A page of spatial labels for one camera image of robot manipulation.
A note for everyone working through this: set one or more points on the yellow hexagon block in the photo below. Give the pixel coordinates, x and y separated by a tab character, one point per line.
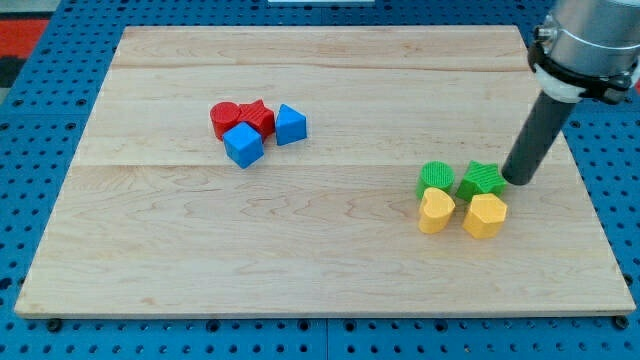
485	216

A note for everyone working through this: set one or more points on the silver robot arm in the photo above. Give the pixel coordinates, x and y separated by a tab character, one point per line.
587	49

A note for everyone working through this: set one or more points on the yellow heart block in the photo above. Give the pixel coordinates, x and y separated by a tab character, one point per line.
435	210

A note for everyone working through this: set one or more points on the wooden board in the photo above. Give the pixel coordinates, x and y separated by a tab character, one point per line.
155	221

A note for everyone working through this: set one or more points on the red star block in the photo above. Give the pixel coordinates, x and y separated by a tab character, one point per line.
259	117

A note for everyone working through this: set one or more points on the green cylinder block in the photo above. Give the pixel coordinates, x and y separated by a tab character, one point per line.
434	174

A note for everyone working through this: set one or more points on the green star block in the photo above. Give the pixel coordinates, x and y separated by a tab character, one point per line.
481	178

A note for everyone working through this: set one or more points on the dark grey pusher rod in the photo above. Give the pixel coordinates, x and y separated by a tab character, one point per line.
538	133

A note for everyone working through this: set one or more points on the blue cube block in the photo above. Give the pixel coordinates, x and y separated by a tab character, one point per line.
243	145

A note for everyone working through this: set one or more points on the blue triangle block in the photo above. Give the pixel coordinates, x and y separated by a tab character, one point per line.
290	125

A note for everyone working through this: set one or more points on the red cylinder block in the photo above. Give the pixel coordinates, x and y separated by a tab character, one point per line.
224	116

